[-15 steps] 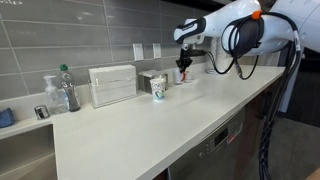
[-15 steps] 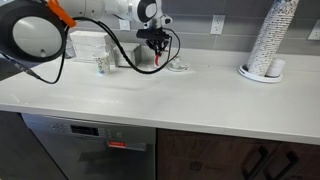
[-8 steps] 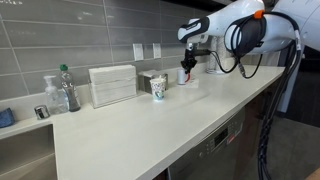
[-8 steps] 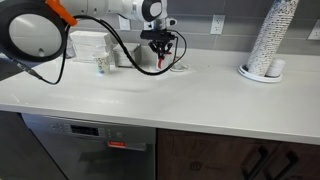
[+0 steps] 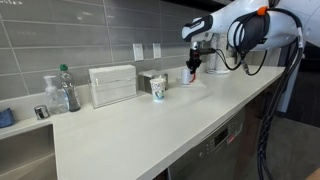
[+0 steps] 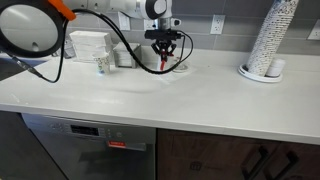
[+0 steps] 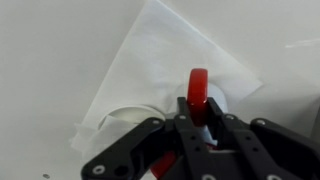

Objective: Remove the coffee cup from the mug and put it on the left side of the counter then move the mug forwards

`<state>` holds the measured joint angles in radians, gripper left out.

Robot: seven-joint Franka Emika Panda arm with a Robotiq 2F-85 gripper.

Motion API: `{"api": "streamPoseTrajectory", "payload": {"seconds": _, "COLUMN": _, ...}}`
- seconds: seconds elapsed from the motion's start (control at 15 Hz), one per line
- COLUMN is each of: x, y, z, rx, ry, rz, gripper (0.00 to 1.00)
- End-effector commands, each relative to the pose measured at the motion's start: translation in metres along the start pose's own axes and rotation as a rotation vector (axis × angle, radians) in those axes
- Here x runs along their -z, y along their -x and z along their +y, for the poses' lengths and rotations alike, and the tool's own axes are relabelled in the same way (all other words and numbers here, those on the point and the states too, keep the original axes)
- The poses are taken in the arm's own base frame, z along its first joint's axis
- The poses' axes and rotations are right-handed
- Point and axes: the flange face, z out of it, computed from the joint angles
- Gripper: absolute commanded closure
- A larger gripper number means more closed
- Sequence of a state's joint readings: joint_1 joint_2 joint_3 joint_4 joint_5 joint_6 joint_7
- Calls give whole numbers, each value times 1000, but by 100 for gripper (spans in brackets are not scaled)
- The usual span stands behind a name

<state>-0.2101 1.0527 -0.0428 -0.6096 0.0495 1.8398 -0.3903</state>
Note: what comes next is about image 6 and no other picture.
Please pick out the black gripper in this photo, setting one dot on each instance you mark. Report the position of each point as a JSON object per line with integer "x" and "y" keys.
{"x": 163, "y": 44}

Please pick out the white napkin stack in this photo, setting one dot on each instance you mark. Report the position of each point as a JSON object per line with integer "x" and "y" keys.
{"x": 122, "y": 59}

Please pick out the short white cup stack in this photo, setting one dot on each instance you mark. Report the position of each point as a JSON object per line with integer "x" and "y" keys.
{"x": 276, "y": 68}

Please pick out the patterned paper coffee cup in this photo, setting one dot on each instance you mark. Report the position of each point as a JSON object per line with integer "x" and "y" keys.
{"x": 101, "y": 63}

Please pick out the white wall outlet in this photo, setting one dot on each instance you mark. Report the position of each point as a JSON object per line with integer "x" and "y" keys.
{"x": 315, "y": 30}
{"x": 217, "y": 24}
{"x": 149, "y": 25}
{"x": 124, "y": 21}

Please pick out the dark wood cabinet front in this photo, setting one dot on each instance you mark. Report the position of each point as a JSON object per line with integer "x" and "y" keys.
{"x": 206, "y": 156}

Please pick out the orange clamp piece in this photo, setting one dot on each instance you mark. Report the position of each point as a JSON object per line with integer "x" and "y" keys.
{"x": 63, "y": 9}

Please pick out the metal napkin holder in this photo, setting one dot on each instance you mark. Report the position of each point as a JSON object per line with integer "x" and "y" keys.
{"x": 128, "y": 46}

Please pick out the grey sink basin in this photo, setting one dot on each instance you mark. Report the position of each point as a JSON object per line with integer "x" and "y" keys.
{"x": 13, "y": 68}

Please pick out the stainless steel dishwasher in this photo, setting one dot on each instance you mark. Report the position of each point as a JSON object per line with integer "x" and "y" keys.
{"x": 90, "y": 150}

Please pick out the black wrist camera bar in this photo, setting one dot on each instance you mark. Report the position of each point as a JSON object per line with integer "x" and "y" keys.
{"x": 163, "y": 34}

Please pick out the small white saucer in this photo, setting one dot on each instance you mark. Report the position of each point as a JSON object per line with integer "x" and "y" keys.
{"x": 182, "y": 69}

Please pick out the white round cup tray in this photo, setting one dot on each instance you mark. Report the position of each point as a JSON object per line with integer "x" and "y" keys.
{"x": 256, "y": 78}

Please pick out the tall patterned paper cup stack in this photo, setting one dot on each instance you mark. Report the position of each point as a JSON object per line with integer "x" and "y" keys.
{"x": 270, "y": 36}

